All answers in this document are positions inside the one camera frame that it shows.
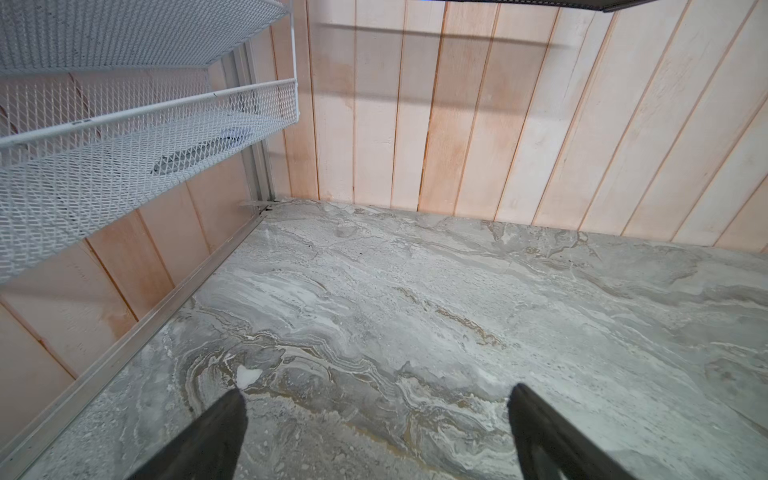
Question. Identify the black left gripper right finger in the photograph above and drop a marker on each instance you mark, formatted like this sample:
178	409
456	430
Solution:
548	446

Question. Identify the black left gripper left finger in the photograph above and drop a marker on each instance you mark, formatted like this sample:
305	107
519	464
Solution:
208	448

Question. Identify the aluminium frame rail left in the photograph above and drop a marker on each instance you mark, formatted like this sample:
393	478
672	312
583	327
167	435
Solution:
24	449

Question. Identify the white wire mesh shelf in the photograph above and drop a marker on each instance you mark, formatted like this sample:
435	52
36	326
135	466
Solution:
106	105

